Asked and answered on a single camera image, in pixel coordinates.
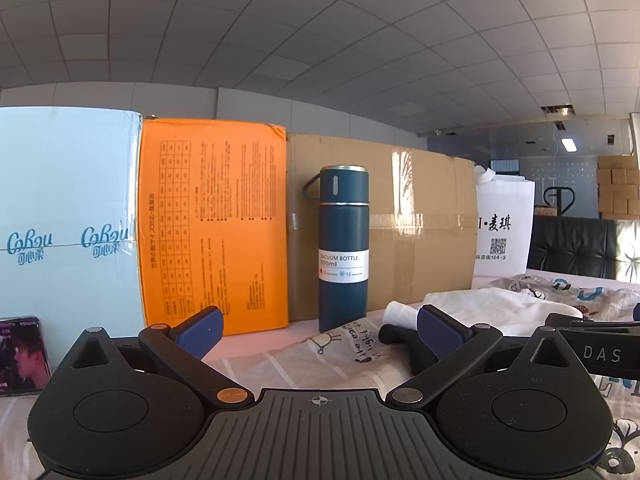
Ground white paper bag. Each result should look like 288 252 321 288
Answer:
472 165 536 279

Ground light blue printed box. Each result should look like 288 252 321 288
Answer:
0 106 146 341

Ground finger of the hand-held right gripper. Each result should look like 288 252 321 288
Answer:
545 312 584 331

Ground dark blue vacuum bottle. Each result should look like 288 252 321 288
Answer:
302 164 371 334

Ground orange printed box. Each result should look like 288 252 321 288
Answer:
137 117 291 337

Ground white shirt with black trim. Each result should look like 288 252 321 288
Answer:
378 289 587 347

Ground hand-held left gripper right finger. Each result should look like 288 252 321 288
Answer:
386 305 592 407

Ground brown cardboard box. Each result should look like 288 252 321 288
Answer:
284 132 477 322

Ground smartphone showing video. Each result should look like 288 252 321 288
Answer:
0 315 53 397

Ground black chair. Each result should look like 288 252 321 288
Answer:
527 215 640 282

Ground black pallet jack handle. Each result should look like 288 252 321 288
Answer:
544 185 577 209

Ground stack of cardboard boxes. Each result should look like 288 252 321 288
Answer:
597 154 640 221

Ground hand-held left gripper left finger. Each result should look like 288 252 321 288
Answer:
64 305 254 409

